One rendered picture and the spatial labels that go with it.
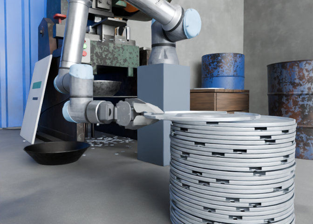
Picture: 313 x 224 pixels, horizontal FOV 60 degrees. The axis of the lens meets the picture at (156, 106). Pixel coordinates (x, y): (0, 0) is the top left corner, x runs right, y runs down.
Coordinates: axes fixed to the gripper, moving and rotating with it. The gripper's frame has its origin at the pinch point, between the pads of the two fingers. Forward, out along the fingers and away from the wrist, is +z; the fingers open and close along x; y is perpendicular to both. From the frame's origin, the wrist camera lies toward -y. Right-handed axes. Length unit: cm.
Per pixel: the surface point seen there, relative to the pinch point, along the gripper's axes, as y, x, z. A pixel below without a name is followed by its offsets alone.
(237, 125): -13.7, 0.6, 24.1
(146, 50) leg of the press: 91, -36, -55
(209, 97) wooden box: 82, -5, -9
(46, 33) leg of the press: 73, -51, -128
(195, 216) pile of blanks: -12.2, 20.8, 15.3
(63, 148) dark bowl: 36, 22, -73
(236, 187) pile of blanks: -13.8, 12.7, 24.0
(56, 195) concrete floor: -8.0, 25.4, -30.7
